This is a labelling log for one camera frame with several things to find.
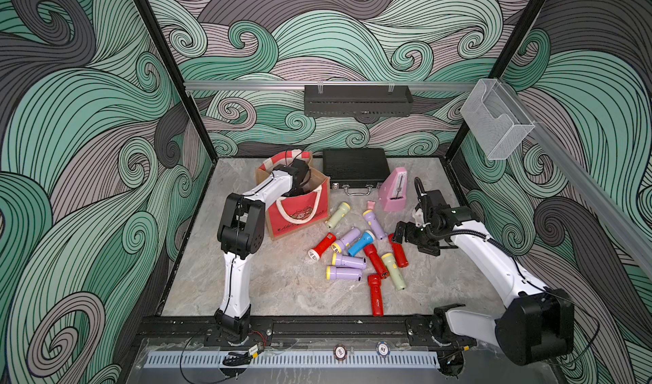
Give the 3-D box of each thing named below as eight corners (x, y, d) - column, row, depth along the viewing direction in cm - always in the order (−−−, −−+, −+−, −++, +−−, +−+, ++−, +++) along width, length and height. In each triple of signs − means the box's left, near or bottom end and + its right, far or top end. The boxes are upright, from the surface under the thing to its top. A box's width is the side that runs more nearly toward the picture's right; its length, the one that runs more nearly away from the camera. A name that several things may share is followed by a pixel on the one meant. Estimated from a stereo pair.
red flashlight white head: (308, 255, 90) (307, 251, 87) (329, 235, 96) (329, 230, 93) (316, 263, 88) (315, 259, 86) (336, 241, 94) (337, 237, 91)
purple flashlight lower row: (325, 280, 85) (325, 277, 82) (325, 269, 87) (325, 265, 85) (361, 280, 85) (362, 277, 82) (359, 269, 87) (361, 265, 85)
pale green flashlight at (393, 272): (395, 292, 82) (398, 289, 80) (380, 259, 90) (382, 255, 87) (405, 289, 83) (408, 286, 80) (389, 256, 91) (391, 252, 88)
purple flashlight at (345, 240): (331, 247, 92) (331, 244, 90) (351, 228, 98) (352, 224, 95) (340, 256, 90) (341, 252, 88) (360, 235, 95) (361, 232, 93)
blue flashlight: (352, 258, 88) (353, 255, 87) (345, 249, 91) (345, 246, 89) (376, 240, 93) (377, 237, 91) (368, 232, 95) (369, 229, 93)
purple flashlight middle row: (330, 265, 88) (331, 261, 85) (331, 255, 90) (332, 251, 88) (365, 269, 87) (367, 265, 84) (365, 259, 89) (367, 255, 87)
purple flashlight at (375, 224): (379, 241, 94) (380, 237, 92) (362, 214, 101) (363, 211, 99) (387, 237, 95) (388, 234, 93) (370, 212, 102) (371, 208, 100)
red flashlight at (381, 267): (382, 279, 84) (383, 277, 82) (362, 249, 91) (363, 246, 90) (390, 275, 85) (392, 272, 84) (370, 245, 92) (371, 242, 91)
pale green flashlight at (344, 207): (323, 223, 99) (323, 219, 96) (342, 204, 105) (343, 200, 102) (331, 229, 97) (331, 225, 95) (350, 209, 103) (350, 205, 101)
